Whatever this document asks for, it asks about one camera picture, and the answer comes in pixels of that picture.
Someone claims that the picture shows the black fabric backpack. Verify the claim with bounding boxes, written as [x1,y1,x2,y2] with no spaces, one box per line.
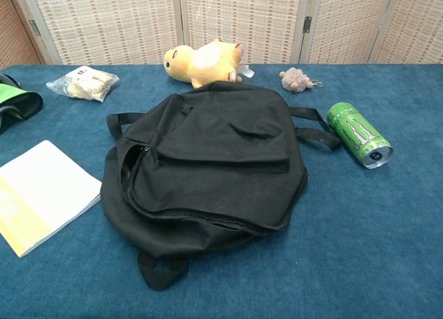
[100,80,342,291]

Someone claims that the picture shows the green energy drink can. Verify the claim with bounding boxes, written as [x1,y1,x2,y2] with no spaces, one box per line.
[326,102,394,170]

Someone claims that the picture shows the yellow white book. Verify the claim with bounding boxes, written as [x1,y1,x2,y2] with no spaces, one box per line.
[0,140,102,259]

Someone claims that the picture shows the blue table cloth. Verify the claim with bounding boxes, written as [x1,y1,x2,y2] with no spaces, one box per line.
[0,62,443,319]

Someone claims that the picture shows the green black cloth pouch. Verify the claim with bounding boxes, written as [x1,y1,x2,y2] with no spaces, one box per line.
[0,73,45,135]

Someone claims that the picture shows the small brown plush keychain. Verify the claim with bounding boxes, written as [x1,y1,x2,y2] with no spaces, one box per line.
[279,66,325,93]

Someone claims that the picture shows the clear bag of snacks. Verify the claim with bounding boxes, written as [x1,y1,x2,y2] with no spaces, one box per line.
[45,65,120,103]

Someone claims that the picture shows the woven folding screen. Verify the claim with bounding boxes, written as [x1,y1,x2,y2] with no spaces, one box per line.
[0,0,443,66]

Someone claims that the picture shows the yellow plush toy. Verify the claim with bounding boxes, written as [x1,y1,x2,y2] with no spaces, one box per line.
[163,38,255,89]

